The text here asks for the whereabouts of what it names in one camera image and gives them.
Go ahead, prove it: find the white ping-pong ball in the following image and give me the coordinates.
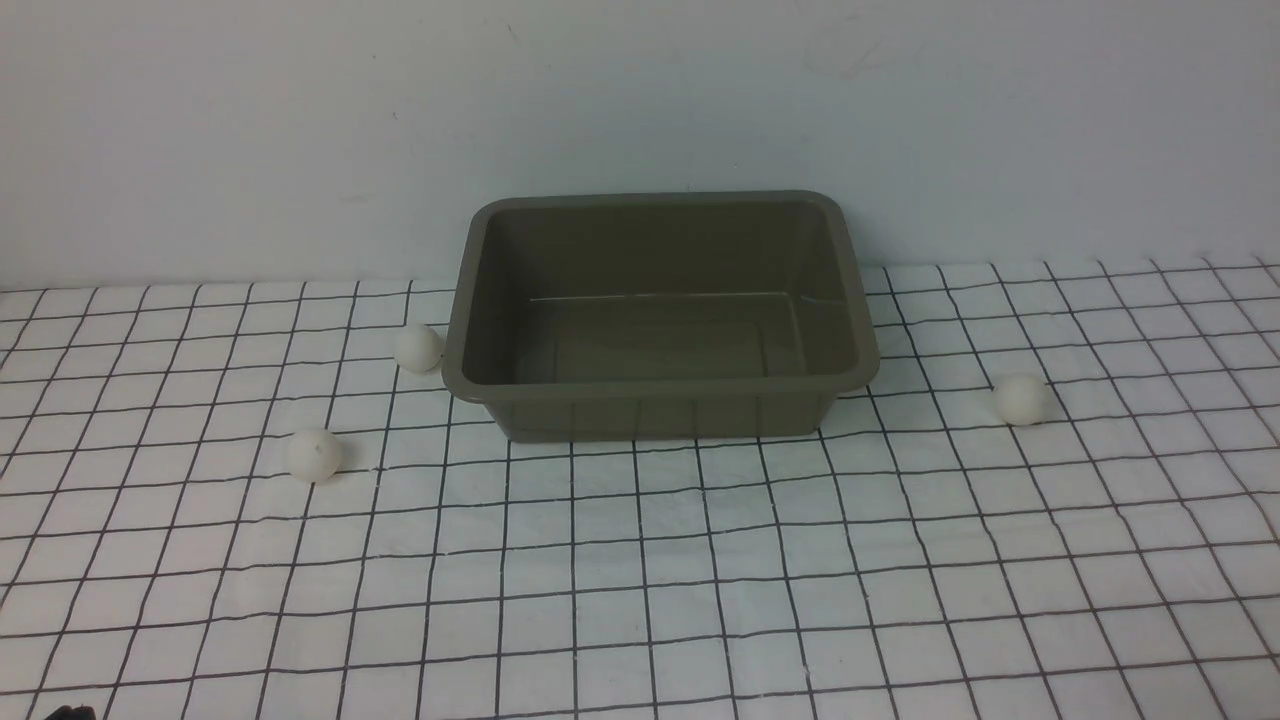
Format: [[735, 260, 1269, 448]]
[[992, 374, 1050, 427], [392, 324, 445, 375], [282, 428, 343, 483]]

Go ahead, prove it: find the olive green plastic bin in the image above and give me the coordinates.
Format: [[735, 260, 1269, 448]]
[[442, 190, 881, 443]]

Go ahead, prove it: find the white checkered tablecloth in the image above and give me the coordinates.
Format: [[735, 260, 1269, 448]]
[[1, 259, 1279, 719]]

